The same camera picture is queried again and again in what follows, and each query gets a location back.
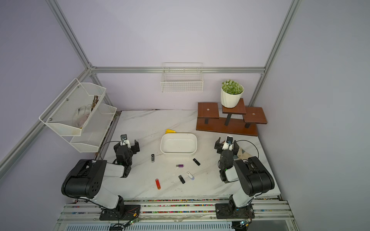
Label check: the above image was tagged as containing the white wire wall basket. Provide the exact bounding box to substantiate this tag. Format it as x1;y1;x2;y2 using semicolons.
161;62;204;93

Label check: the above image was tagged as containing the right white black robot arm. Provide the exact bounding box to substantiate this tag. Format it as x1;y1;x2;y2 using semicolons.
214;136;275;210

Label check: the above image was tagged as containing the white mesh two-tier shelf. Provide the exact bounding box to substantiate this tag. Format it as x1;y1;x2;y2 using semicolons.
39;79;117;153

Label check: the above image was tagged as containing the white pot green plant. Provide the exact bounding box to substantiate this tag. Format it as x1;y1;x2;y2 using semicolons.
221;80;244;108

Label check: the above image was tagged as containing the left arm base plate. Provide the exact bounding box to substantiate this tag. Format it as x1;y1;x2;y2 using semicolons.
99;205;141;221

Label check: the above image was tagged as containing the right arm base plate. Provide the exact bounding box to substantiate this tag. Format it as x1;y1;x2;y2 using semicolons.
215;204;255;219

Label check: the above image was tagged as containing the yellow object behind tray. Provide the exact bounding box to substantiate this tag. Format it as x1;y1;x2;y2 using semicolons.
165;129;176;134

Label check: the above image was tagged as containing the clear bag in shelf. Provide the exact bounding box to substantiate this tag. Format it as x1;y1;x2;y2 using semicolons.
72;105;92;129

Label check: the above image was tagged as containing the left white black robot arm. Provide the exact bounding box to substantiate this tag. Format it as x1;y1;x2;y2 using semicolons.
61;134;140;209

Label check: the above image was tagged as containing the brown wooden stepped stand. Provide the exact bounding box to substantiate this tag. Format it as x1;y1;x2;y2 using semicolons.
196;98;267;137

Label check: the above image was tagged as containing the white storage box tray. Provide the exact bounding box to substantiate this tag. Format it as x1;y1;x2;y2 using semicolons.
160;133;198;156

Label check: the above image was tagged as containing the white blue usb drive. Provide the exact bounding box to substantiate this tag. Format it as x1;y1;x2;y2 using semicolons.
187;172;195;180

